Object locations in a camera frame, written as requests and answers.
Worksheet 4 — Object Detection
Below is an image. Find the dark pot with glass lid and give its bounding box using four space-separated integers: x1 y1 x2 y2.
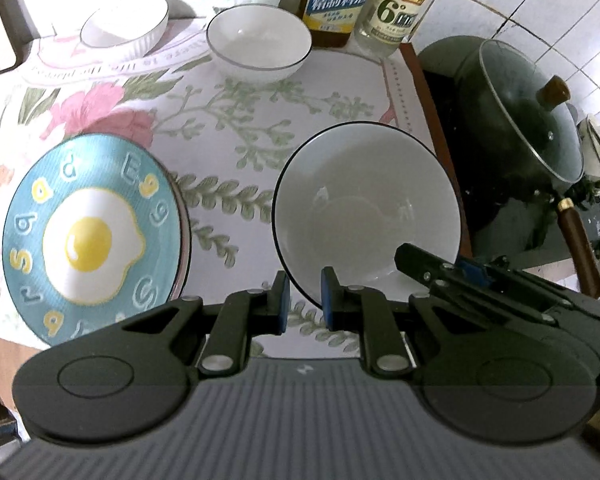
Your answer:
417 35 600 307

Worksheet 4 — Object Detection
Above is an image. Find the blue fried egg plate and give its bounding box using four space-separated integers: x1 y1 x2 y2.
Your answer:
1 132 188 349

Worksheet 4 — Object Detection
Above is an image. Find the cooking wine bottle yellow label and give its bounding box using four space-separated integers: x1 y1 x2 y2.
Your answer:
300 0 385 50

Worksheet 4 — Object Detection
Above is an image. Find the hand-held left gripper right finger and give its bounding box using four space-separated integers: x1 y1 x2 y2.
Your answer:
320 266 462 379

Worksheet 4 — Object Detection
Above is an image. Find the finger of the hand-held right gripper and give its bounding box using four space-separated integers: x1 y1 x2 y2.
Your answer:
456 255 578 307
394 242 546 322

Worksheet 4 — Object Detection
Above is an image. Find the glass wok lid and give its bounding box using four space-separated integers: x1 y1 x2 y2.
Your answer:
480 39 587 184

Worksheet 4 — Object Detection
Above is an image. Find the clear vinegar bottle yellow cap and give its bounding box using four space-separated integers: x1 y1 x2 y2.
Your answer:
352 0 442 59

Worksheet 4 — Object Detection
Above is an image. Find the dark scrub cloth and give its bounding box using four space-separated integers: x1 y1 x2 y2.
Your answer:
567 177 600 209

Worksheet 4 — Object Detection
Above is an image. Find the floral tablecloth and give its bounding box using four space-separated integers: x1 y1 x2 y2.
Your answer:
0 0 452 361

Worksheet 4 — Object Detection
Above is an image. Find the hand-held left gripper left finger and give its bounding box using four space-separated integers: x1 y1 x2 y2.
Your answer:
122 270 292 376

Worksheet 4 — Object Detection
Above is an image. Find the white ribbed bowl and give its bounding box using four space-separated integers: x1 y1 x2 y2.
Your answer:
271 122 465 312
206 4 313 85
79 0 170 64

